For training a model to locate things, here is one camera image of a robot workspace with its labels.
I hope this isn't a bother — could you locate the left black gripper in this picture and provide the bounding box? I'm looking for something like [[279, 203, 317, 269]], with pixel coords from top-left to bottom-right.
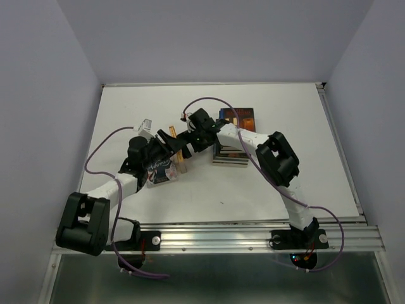
[[142, 129, 186, 169]]

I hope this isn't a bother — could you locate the orange Huckleberry Finn book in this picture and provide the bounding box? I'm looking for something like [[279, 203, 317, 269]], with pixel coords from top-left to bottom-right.
[[169, 125, 187, 174]]

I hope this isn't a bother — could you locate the floral cover white book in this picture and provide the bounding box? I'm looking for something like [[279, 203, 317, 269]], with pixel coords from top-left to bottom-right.
[[146, 159, 178, 188]]

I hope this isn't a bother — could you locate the Tale of Two Cities book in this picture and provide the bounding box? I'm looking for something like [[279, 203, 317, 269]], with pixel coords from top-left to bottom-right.
[[213, 153, 248, 160]]

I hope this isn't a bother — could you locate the Three Days to See book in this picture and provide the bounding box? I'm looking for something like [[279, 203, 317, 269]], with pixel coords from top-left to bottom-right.
[[213, 158, 249, 162]]

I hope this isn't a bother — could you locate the dark red orange book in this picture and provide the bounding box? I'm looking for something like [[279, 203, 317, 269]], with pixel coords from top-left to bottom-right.
[[219, 108, 256, 132]]

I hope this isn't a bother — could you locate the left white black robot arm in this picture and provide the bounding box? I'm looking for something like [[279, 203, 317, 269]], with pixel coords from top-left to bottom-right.
[[56, 130, 187, 256]]

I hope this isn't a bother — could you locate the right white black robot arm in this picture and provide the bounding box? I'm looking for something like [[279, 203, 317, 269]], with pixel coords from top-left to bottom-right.
[[178, 108, 319, 249]]

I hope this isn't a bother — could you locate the white table board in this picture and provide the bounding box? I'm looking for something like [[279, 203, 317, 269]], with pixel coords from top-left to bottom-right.
[[88, 83, 359, 224]]

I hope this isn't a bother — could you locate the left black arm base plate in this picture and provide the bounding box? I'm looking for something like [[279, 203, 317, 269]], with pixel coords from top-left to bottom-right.
[[115, 231, 161, 251]]

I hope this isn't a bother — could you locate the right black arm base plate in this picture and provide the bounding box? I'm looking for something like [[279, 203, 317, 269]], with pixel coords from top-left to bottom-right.
[[268, 229, 329, 250]]

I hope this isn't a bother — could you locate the aluminium front rail frame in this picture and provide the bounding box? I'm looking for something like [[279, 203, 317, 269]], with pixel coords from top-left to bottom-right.
[[42, 83, 404, 303]]

